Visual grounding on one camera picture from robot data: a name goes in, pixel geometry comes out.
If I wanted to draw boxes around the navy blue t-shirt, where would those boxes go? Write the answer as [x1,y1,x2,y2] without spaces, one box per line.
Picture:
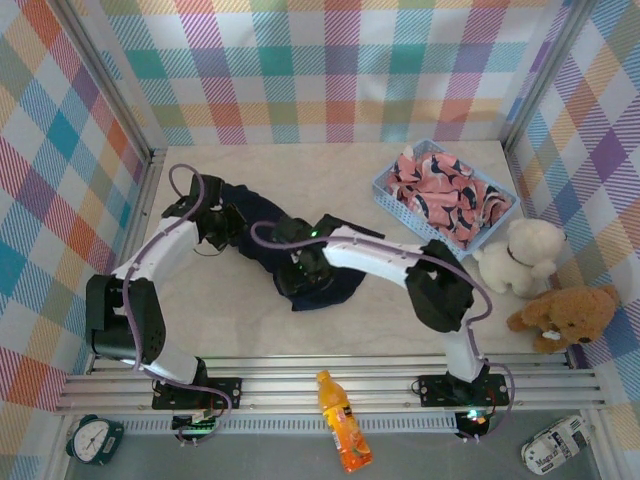
[219,183,386,314]

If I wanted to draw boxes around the pink whale print shorts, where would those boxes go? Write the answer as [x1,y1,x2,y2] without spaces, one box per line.
[387,147,516,249]

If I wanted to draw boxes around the light blue plastic basket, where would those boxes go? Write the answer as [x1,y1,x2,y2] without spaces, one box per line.
[371,138,522,260]

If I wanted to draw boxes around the orange juice bottle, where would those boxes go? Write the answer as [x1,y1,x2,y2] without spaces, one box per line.
[315,369,375,474]

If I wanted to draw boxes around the left controller board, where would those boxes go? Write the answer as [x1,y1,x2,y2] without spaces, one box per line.
[171,408,221,444]

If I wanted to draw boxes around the controller board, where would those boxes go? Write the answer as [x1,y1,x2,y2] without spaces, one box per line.
[454,407,494,441]
[171,408,221,444]

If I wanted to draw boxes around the white plush dog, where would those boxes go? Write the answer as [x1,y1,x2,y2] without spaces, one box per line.
[472,217,566,299]

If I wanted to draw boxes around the right controller board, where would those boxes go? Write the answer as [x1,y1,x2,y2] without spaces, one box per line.
[454,407,494,441]

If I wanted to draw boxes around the green alarm clock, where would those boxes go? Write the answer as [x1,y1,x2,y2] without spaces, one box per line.
[64,413,125,467]

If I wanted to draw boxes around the brown teddy bear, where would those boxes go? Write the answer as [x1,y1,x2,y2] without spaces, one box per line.
[505,285,621,355]

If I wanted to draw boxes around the newspaper print pouch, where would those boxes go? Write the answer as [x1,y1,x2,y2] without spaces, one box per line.
[519,415,594,474]

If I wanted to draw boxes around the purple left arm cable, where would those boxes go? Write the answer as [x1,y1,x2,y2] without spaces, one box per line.
[122,162,236,426]

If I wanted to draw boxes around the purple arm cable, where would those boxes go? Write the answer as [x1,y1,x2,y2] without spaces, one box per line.
[122,162,236,426]
[249,222,516,444]

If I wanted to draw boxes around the aluminium side rail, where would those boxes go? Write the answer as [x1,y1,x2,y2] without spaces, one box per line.
[84,149,166,374]

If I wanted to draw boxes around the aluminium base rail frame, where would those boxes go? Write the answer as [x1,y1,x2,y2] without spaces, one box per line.
[54,352,614,416]

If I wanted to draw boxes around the aluminium corner post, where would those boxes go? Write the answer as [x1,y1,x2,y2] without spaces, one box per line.
[52,0,169,164]
[499,0,599,154]

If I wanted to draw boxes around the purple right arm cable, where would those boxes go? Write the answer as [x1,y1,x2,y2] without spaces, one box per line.
[249,222,516,444]

